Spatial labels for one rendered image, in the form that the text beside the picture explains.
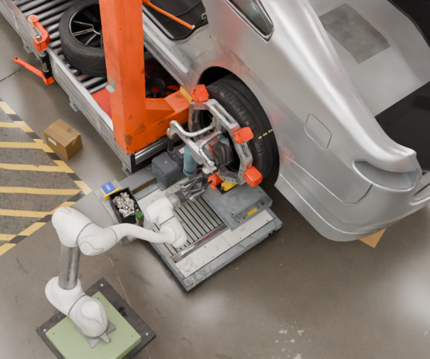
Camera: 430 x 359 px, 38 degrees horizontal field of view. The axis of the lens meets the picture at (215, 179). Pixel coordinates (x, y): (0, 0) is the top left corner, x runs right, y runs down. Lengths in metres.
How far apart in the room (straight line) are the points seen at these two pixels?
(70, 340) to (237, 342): 1.07
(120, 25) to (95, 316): 1.53
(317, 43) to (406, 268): 2.05
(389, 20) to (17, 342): 3.19
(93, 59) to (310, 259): 2.13
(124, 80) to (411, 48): 1.96
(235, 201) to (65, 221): 1.53
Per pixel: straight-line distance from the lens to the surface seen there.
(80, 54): 4.78
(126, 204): 3.87
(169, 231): 3.45
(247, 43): 3.30
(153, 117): 4.03
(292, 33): 3.12
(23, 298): 4.31
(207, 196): 4.37
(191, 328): 4.13
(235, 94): 3.60
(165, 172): 4.19
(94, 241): 3.05
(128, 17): 3.28
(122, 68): 3.50
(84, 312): 3.49
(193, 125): 3.95
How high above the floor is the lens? 3.89
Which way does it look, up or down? 57 degrees down
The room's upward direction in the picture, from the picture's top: 7 degrees clockwise
